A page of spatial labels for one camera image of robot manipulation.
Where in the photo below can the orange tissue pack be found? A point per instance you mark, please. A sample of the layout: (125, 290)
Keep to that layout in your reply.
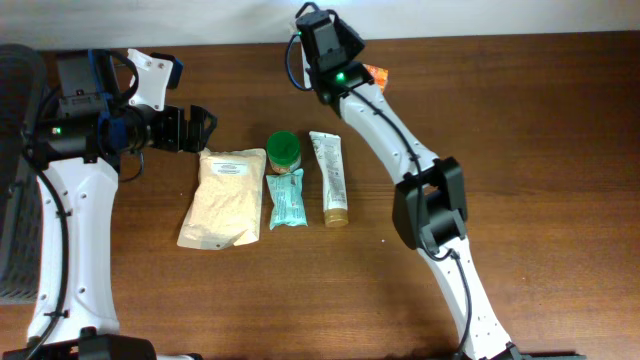
(380, 76)

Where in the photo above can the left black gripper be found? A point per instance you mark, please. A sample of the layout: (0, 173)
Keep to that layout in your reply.
(174, 139)

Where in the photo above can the grey plastic mesh basket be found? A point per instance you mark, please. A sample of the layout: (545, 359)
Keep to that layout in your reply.
(23, 80)

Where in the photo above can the white tube gold cap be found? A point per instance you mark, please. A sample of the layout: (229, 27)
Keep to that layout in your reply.
(328, 152)

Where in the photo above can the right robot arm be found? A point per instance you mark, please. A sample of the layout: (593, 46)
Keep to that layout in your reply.
(430, 208)

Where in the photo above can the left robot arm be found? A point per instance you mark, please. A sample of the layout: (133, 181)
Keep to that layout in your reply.
(61, 151)

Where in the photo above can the teal snack packet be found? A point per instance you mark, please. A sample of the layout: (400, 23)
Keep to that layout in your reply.
(286, 194)

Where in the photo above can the beige grain pouch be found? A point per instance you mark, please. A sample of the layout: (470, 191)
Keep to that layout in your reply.
(226, 207)

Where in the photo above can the green lid jar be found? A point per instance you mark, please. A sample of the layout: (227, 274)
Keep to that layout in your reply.
(283, 151)

